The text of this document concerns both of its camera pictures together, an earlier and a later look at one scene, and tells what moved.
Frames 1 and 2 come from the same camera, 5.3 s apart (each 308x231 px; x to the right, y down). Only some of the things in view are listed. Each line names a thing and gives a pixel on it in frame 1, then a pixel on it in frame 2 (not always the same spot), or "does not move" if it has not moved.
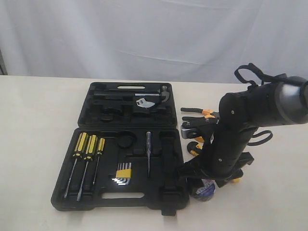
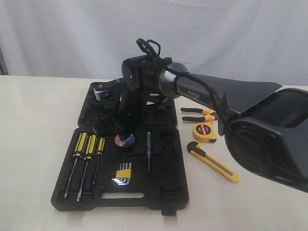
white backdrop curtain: x=190 y=40 does not move
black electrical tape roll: x=206 y=192 -> x=126 y=143
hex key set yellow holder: x=123 y=173 does not move
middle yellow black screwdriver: x=91 y=146 does not move
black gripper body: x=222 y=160 -> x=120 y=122
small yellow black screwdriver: x=100 y=148 does not move
